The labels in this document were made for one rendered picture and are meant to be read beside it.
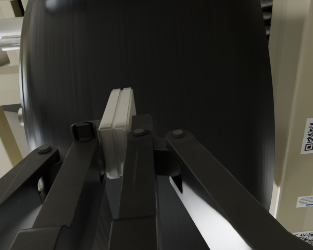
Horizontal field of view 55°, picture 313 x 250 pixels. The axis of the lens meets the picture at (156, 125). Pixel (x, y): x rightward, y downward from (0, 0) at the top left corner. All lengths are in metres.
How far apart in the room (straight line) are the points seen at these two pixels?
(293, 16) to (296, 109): 0.15
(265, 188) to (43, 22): 0.30
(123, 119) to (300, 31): 0.39
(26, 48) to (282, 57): 0.40
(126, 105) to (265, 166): 0.21
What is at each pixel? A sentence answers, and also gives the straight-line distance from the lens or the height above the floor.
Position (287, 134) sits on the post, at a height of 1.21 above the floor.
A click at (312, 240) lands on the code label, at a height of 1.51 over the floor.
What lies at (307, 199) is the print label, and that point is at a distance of 0.69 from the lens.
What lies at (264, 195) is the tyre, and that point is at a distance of 0.38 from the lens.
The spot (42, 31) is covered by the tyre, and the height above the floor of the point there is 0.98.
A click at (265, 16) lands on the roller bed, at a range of 0.91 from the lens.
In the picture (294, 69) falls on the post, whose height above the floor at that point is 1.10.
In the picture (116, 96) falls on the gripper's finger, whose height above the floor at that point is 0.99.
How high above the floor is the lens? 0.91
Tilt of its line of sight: 31 degrees up
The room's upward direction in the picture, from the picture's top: 174 degrees clockwise
